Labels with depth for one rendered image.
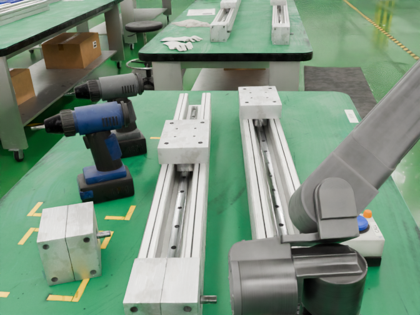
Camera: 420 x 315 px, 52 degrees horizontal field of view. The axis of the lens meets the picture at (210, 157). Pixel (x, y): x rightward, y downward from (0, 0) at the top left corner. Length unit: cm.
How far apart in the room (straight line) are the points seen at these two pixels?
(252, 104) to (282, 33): 128
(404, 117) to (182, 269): 37
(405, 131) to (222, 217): 52
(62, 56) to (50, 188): 340
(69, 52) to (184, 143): 352
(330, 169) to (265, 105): 75
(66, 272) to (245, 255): 45
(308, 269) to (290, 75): 200
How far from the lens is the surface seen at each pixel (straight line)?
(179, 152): 93
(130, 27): 405
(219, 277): 77
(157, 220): 76
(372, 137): 45
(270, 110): 116
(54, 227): 78
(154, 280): 63
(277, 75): 236
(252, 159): 95
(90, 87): 111
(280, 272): 40
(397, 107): 48
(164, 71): 242
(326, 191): 40
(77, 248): 76
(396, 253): 87
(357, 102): 388
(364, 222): 80
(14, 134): 305
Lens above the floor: 130
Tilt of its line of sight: 27 degrees down
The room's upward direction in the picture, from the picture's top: 2 degrees counter-clockwise
